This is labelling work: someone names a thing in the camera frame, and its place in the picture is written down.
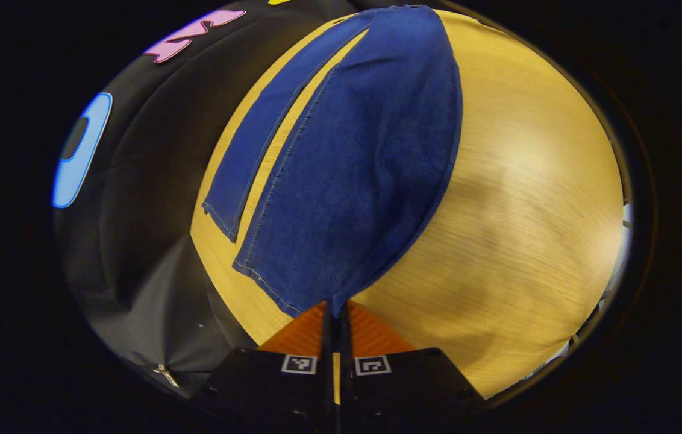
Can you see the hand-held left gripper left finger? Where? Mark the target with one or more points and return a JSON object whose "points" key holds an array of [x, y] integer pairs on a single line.
{"points": [[269, 386]]}

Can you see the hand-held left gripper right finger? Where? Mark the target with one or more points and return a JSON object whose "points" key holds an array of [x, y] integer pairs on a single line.
{"points": [[407, 386]]}

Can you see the blue denim jeans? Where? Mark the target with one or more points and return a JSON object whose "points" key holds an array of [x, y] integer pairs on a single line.
{"points": [[365, 169]]}

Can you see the small metal clip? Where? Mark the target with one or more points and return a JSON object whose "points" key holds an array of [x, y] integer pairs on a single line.
{"points": [[166, 375]]}

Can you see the black backdrop cloth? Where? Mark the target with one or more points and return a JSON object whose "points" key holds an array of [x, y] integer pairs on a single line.
{"points": [[148, 241]]}

